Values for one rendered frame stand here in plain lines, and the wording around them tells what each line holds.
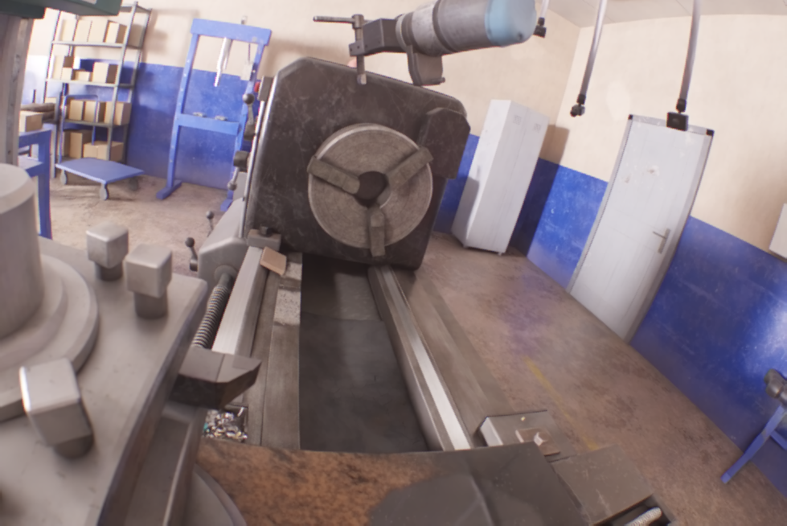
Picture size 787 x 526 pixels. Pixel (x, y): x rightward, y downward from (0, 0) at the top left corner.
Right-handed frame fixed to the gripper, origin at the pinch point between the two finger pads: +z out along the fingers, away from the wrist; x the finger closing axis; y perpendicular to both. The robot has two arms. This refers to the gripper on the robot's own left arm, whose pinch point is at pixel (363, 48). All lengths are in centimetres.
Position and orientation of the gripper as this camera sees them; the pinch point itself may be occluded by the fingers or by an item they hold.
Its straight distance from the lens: 71.7
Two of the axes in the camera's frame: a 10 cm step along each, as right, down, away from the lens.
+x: -7.4, 2.9, -6.0
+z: -6.6, -1.9, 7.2
